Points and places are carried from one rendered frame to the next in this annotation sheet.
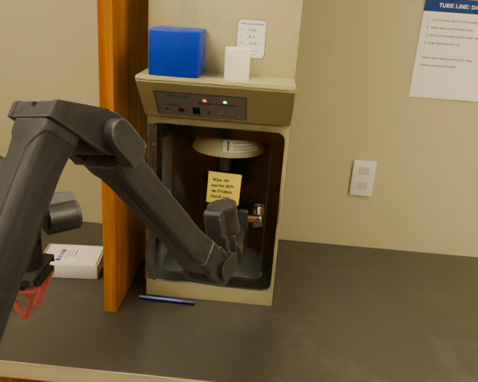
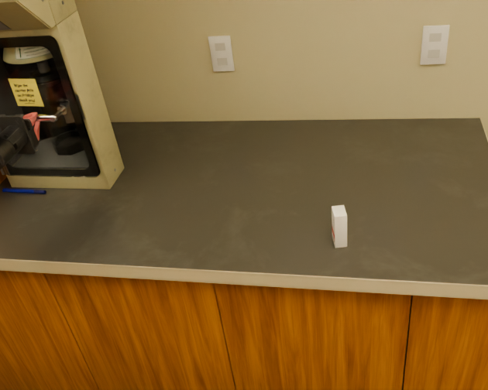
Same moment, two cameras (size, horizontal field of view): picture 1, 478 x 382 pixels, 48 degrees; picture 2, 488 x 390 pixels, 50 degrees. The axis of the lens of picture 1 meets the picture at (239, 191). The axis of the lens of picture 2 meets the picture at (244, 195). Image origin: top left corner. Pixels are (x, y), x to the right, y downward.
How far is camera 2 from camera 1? 0.76 m
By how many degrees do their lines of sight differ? 19
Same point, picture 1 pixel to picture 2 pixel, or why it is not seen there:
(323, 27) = not seen: outside the picture
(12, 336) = not seen: outside the picture
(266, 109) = (14, 18)
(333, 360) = (130, 235)
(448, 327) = (259, 196)
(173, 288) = (29, 180)
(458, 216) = (324, 80)
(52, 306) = not seen: outside the picture
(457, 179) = (314, 42)
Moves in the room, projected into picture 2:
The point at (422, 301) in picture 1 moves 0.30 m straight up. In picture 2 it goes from (254, 172) to (241, 72)
